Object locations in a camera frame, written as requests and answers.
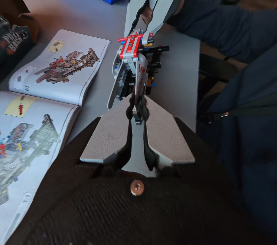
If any black lego set box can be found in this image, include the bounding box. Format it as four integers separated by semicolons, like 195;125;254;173
0;13;39;81

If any lego instruction booklet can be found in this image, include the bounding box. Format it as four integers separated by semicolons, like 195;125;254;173
0;29;112;245

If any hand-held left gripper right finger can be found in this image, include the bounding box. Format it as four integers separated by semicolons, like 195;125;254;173
142;94;195;172

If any black strap with metal buckle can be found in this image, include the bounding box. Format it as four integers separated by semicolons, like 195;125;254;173
208;109;277;121

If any lego truck chassis model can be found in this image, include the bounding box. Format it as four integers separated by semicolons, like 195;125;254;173
107;29;170;125

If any person's right forearm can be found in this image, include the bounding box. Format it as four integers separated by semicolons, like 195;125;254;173
167;0;277;63

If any dark mesh office chair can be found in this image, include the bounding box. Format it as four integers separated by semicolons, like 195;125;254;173
198;53;248;98

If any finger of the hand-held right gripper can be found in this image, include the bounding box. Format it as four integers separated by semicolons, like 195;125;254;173
142;0;174;46
124;0;150;37

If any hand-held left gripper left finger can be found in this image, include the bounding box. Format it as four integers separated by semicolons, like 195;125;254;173
80;94;135;170

